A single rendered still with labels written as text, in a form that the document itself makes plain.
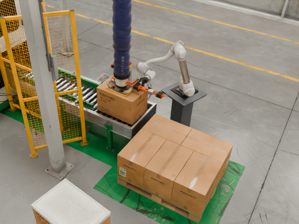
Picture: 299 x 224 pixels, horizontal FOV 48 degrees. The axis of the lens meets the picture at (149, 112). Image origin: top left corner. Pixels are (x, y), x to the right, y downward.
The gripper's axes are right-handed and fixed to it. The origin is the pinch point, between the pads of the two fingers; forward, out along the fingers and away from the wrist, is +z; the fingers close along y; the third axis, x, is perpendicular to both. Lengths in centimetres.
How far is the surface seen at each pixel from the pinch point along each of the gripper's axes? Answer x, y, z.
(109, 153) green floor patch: 23, 108, 38
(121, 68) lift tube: 21.3, -25.3, 8.7
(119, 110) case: 18.1, 35.6, 19.2
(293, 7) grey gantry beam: -178, -207, 179
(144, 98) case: -4.1, 24.0, -11.1
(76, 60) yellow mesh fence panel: 65, -39, 43
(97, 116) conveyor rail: 45, 50, 33
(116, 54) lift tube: 28, -44, 10
